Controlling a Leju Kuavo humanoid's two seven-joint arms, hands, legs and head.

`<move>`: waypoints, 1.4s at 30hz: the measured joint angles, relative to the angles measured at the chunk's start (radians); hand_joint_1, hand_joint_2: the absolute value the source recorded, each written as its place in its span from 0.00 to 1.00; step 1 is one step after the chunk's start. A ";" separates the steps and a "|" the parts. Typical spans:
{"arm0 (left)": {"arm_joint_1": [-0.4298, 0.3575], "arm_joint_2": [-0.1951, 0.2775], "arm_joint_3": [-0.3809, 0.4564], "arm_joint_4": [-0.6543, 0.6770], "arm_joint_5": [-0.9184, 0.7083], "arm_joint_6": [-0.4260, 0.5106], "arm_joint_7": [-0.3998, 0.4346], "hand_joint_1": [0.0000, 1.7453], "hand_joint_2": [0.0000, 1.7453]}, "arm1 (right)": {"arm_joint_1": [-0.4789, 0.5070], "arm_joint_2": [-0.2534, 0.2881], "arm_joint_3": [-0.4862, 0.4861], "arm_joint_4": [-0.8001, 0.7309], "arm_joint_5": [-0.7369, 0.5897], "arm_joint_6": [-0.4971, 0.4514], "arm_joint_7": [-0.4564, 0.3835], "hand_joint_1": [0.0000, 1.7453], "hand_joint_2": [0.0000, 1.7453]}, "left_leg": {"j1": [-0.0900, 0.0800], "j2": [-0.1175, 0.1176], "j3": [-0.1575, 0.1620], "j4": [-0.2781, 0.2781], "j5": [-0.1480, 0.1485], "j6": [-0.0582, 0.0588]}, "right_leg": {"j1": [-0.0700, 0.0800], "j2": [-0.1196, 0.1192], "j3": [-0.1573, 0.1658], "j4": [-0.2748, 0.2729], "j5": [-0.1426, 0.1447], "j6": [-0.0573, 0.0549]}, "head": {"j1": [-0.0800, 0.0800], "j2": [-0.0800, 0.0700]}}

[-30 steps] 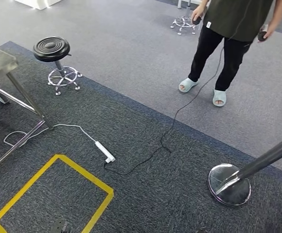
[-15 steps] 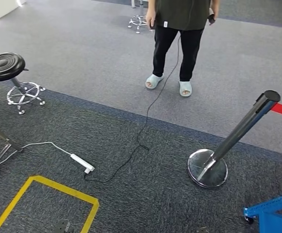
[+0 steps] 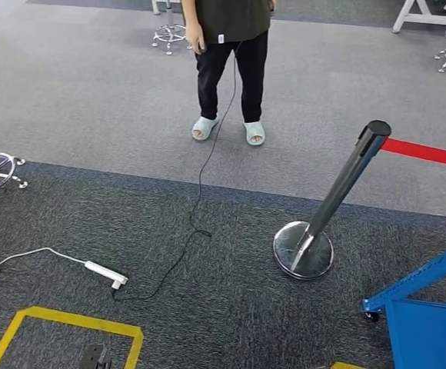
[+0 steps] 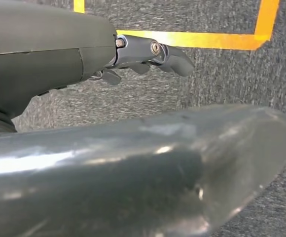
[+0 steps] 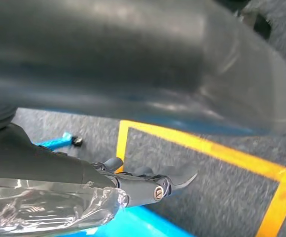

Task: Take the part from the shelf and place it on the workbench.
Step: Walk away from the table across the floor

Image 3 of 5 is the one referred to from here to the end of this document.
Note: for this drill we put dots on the person's left hand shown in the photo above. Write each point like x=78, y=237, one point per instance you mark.
x=272, y=5

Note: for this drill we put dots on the person's right hand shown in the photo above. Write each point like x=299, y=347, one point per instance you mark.
x=196, y=36

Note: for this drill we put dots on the person's right forearm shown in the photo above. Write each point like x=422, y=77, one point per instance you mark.
x=189, y=10

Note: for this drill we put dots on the blue metal shelf rack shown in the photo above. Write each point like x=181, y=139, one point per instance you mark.
x=427, y=336

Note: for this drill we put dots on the person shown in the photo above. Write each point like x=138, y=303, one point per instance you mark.
x=230, y=20

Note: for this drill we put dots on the white furniture leg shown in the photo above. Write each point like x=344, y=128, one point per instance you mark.
x=156, y=6

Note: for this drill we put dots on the chrome barrier stanchion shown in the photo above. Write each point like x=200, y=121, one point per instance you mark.
x=346, y=178

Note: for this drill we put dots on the red barrier belt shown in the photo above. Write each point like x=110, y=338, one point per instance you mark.
x=427, y=153

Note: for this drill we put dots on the white power strip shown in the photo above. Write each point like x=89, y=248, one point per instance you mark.
x=106, y=274

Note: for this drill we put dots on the yellow tape square outline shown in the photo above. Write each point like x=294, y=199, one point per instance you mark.
x=73, y=320

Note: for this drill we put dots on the white metal frame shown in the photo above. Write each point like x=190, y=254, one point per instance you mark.
x=431, y=19

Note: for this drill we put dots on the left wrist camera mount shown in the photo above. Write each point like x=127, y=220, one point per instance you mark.
x=94, y=356

